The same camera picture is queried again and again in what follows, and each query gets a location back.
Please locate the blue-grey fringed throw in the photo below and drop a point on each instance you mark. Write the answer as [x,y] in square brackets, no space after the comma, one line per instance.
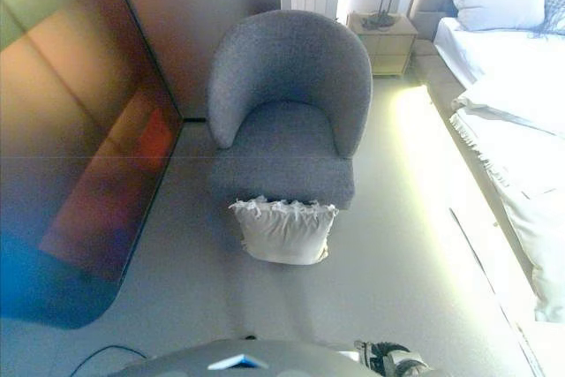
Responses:
[552,19]

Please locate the grey fabric tub armchair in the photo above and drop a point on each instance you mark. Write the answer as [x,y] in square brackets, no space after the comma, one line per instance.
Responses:
[287,68]

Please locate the silver robot torso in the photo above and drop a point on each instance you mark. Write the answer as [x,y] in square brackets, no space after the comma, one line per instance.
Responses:
[185,361]

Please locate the bed with upholstered headboard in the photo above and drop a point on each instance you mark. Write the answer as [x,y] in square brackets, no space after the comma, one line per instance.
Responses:
[446,85]

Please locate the dark glossy cabinet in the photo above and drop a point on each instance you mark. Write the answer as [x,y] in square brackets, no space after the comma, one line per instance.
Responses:
[79,130]

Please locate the white bed pillow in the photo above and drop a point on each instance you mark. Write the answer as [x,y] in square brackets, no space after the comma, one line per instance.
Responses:
[499,4]

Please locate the white tasselled cushion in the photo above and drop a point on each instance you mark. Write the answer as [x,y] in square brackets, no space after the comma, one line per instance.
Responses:
[282,236]

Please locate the beige bedside table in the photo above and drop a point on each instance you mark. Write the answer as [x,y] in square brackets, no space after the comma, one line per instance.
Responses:
[388,48]

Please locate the white fringed duvet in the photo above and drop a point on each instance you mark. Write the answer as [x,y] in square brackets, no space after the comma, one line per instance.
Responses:
[525,152]

